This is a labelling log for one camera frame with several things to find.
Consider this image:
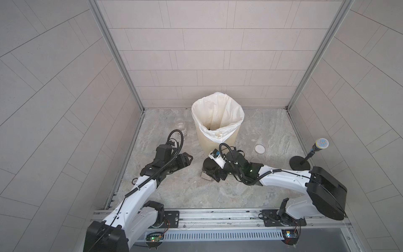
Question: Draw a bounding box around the black corrugated cable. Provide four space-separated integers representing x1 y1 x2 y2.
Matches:
218 142 282 186
124 129 185 198

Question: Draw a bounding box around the black lid glass jar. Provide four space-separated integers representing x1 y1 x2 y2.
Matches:
201 157 220 182

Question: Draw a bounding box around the white lid rose tea jar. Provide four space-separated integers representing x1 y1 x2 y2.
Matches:
174 118 187 137

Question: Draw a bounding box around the left black corrugated cable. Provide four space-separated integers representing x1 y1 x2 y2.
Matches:
124 129 185 198

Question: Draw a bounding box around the aluminium mounting rail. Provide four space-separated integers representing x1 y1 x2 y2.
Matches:
86 206 352 232

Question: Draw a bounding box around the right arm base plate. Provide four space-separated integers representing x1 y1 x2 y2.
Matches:
258 209 307 227

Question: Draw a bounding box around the right black corrugated cable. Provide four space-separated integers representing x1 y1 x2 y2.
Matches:
218 142 282 186

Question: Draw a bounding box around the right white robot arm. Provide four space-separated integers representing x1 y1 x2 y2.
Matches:
203 150 347 223

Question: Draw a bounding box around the left circuit board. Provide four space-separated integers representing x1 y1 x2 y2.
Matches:
145 232 164 243

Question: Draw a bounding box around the beige ribbed trash bin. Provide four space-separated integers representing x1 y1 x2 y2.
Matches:
196 128 239 155

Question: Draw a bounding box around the round knob on stalk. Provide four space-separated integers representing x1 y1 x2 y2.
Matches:
289 138 330 171

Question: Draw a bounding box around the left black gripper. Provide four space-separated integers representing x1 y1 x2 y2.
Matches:
163 152 194 173

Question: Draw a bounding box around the white trash bag liner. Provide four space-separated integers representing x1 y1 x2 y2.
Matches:
191 92 245 143

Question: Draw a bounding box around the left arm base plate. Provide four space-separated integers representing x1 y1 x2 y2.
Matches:
150 211 180 229

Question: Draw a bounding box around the right circuit board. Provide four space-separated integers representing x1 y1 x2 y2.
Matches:
282 230 300 246

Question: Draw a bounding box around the white jar lid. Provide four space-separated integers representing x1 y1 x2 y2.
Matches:
255 144 266 154

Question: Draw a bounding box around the circuit board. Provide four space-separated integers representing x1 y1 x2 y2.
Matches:
145 232 164 243
282 230 300 246

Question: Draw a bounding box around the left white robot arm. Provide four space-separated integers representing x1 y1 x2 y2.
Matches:
83 142 193 252

